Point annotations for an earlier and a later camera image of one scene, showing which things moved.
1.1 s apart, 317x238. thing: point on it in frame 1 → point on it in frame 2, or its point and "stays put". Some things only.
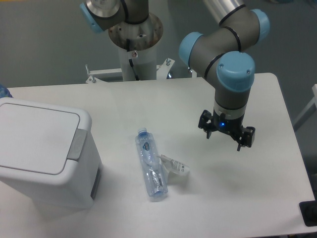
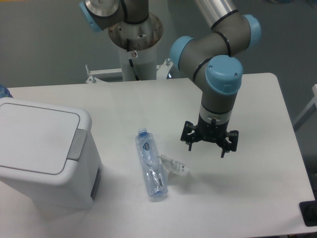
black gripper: [244, 138] → [212, 132]
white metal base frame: [163, 71] stays put
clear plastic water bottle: [153, 170] stays put
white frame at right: [311, 109] stays put
